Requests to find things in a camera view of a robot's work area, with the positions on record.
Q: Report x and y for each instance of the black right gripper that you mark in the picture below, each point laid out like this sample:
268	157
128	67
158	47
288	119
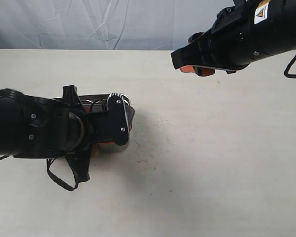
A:
228	45

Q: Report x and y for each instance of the dark transparent lunch box lid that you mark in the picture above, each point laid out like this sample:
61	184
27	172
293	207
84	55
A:
130	113

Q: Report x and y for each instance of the blue-grey backdrop cloth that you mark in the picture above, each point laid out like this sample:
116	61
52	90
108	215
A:
104	24

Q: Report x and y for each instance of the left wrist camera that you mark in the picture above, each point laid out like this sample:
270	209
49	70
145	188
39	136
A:
113	118

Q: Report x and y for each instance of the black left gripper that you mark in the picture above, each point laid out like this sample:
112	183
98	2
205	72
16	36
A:
58	128

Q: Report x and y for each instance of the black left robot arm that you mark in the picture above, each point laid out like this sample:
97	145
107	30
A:
12	131

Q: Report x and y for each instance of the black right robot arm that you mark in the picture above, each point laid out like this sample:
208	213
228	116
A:
274	27

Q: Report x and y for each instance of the stainless steel lunch box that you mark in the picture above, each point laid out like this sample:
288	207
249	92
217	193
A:
111	148

